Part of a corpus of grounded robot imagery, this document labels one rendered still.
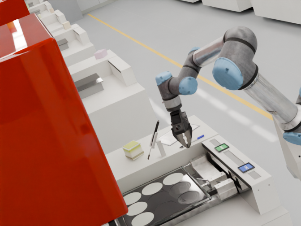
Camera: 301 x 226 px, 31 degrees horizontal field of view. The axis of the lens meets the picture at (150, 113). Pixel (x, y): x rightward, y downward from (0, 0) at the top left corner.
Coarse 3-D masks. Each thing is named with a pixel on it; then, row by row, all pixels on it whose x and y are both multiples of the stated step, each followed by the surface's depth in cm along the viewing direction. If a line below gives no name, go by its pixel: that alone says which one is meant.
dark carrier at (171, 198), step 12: (156, 180) 254; (132, 192) 251; (156, 192) 243; (168, 192) 239; (180, 192) 236; (192, 192) 232; (156, 204) 234; (168, 204) 230; (180, 204) 227; (132, 216) 232; (156, 216) 225
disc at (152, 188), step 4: (152, 184) 252; (156, 184) 250; (160, 184) 249; (144, 188) 251; (148, 188) 249; (152, 188) 248; (156, 188) 247; (160, 188) 245; (144, 192) 247; (148, 192) 246; (152, 192) 245
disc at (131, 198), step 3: (135, 192) 250; (138, 192) 249; (126, 195) 251; (129, 195) 250; (132, 195) 249; (135, 195) 248; (138, 195) 247; (126, 198) 248; (129, 198) 247; (132, 198) 246; (135, 198) 245; (138, 198) 244; (126, 201) 246; (129, 201) 244; (132, 201) 244; (135, 201) 243; (126, 204) 243
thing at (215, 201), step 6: (216, 198) 231; (228, 198) 232; (204, 204) 230; (210, 204) 231; (216, 204) 232; (192, 210) 229; (198, 210) 230; (204, 210) 231; (180, 216) 228; (186, 216) 229; (192, 216) 230; (168, 222) 228; (174, 222) 228
